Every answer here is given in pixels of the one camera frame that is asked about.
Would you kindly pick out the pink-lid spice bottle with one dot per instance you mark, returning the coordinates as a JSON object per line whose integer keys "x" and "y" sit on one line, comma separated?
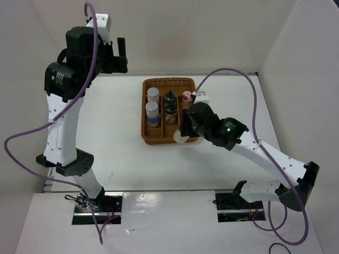
{"x": 186, "y": 100}

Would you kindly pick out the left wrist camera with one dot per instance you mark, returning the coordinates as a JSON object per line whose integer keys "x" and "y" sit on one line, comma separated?
{"x": 103, "y": 28}

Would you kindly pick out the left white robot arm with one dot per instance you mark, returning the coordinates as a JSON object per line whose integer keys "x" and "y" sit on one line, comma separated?
{"x": 61, "y": 152}

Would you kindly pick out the yellow-lid spice bottle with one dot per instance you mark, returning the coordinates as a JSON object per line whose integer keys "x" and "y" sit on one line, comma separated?
{"x": 178, "y": 138}

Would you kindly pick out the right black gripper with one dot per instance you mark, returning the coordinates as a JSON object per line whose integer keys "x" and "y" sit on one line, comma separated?
{"x": 185, "y": 125}

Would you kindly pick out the black-lid bottle brown contents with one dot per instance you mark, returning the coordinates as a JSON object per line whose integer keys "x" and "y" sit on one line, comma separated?
{"x": 170, "y": 114}

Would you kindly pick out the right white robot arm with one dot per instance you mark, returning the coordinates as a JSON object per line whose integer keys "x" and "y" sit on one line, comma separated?
{"x": 294, "y": 179}

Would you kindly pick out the black grinder bottle light contents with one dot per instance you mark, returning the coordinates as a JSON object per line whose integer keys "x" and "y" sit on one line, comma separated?
{"x": 170, "y": 99}

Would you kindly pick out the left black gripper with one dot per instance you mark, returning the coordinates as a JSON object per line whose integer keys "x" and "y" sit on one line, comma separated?
{"x": 117, "y": 64}

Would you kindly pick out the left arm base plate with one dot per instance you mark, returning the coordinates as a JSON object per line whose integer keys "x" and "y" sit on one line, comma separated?
{"x": 110, "y": 211}

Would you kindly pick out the brown wicker divided basket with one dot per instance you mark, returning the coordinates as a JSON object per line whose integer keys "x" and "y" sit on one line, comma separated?
{"x": 163, "y": 133}

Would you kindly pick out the silver-lid bottle blue label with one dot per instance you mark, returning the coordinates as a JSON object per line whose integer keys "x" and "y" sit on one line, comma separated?
{"x": 153, "y": 94}
{"x": 152, "y": 112}

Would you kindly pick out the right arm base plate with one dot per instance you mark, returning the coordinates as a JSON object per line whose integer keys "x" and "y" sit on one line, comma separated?
{"x": 231, "y": 208}

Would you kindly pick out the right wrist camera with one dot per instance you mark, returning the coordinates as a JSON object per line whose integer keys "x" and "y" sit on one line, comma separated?
{"x": 200, "y": 96}

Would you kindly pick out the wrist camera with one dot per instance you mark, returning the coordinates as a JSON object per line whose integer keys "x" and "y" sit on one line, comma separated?
{"x": 103, "y": 28}
{"x": 200, "y": 96}

